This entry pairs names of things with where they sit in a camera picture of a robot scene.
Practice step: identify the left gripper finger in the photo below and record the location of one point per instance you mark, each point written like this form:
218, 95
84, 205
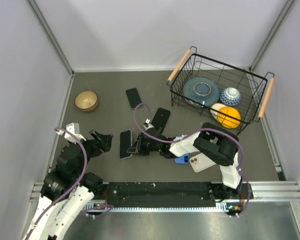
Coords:
105, 142
95, 135

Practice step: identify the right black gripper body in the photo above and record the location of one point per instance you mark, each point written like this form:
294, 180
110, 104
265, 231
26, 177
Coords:
146, 147

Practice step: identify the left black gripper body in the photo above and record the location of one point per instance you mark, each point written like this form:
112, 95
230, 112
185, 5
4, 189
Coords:
91, 149

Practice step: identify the blue phone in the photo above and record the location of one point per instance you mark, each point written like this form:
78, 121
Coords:
184, 159

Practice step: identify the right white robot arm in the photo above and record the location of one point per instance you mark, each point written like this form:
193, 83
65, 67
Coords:
218, 145

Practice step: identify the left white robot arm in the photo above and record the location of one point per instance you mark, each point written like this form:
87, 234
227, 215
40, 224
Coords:
68, 187

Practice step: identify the teal-edged black phone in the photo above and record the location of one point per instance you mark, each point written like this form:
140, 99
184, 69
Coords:
133, 97

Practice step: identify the beige phone case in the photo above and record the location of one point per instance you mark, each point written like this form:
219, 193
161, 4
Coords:
200, 162

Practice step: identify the tan ceramic bowl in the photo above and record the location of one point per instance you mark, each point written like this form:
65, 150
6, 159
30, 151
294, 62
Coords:
86, 101

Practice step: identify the blue-grey ceramic plate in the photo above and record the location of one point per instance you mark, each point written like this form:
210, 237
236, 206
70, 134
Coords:
201, 91

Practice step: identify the cream bowl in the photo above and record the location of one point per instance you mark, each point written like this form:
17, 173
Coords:
215, 109

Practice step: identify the yellow bowl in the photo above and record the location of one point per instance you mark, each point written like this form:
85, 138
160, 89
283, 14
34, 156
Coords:
229, 117

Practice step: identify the blue white patterned bowl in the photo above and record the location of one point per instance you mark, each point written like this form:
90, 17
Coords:
230, 96

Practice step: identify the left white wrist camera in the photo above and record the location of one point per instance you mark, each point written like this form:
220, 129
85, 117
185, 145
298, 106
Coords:
75, 136

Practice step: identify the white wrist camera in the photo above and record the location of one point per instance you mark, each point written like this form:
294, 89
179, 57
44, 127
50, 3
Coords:
75, 136
147, 124

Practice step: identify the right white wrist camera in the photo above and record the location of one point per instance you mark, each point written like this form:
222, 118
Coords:
147, 124

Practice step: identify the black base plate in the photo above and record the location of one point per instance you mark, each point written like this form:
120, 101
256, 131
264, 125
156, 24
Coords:
163, 194

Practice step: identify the black wire basket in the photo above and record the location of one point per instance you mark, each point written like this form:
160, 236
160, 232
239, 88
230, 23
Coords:
255, 89

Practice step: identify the aluminium rail with cable duct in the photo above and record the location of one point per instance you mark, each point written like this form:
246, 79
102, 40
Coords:
269, 191

